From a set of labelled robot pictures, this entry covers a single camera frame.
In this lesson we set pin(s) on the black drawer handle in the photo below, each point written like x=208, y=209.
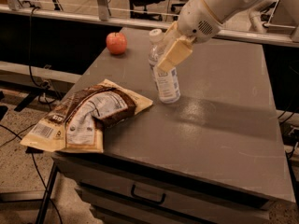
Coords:
x=147, y=196

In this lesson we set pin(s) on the red apple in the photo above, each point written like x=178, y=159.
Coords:
x=116, y=43

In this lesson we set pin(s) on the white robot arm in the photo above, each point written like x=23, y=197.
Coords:
x=223, y=10

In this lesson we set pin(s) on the white pipe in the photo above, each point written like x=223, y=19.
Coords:
x=261, y=14

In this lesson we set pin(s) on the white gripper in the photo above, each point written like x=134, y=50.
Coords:
x=195, y=20

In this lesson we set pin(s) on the grey drawer cabinet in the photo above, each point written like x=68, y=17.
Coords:
x=122, y=192

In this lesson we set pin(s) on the brown chip bag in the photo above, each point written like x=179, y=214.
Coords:
x=77, y=124

